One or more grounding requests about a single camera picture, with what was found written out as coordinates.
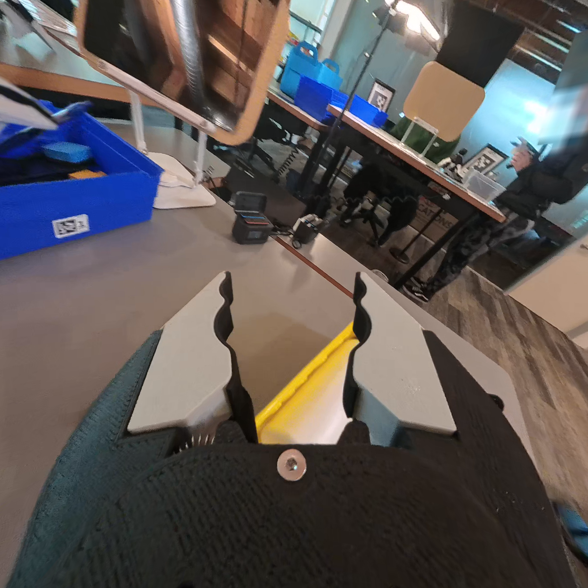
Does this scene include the black white tag sign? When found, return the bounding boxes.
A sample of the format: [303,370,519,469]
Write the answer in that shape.
[469,145,509,176]
[367,79,397,114]

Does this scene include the light blue block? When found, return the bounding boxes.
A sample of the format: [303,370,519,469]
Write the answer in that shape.
[40,142,92,164]

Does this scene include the wooden edged background table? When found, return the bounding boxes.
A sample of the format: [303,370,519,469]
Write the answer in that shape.
[0,0,138,105]

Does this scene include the small black charger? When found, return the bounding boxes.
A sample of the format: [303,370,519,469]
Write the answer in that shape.
[293,215,323,247]

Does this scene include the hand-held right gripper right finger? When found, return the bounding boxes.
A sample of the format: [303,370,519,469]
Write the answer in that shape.
[342,271,458,446]

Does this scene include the studio light on tripod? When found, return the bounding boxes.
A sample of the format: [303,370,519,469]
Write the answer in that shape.
[302,0,416,208]

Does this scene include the clear plastic box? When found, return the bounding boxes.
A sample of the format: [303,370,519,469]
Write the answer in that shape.
[463,168,506,201]

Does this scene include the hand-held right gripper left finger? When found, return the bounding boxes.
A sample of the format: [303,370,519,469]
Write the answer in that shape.
[127,271,258,444]

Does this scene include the black office chair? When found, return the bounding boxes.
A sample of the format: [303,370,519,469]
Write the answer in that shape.
[339,164,418,247]

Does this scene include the tan backed screen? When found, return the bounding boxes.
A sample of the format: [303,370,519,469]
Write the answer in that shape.
[403,61,486,141]

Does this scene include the yellow plastic bin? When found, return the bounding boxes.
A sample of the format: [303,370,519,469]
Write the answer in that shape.
[255,322,359,445]

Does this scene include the black battery charger case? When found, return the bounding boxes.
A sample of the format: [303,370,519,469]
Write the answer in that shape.
[232,191,269,245]

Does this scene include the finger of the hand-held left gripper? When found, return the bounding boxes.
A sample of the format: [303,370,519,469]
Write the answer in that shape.
[0,79,59,131]

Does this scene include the tan framed glossy screen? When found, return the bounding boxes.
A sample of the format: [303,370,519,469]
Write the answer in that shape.
[73,0,291,147]

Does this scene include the blue plastic bin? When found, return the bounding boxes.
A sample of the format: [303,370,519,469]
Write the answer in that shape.
[0,99,164,260]

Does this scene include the blue fabric bags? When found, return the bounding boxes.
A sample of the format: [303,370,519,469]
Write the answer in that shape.
[279,41,343,99]

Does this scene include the blue background bin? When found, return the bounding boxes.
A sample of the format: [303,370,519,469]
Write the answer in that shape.
[294,76,390,128]

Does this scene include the black hanging panel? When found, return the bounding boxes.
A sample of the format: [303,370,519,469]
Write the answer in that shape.
[435,0,525,89]

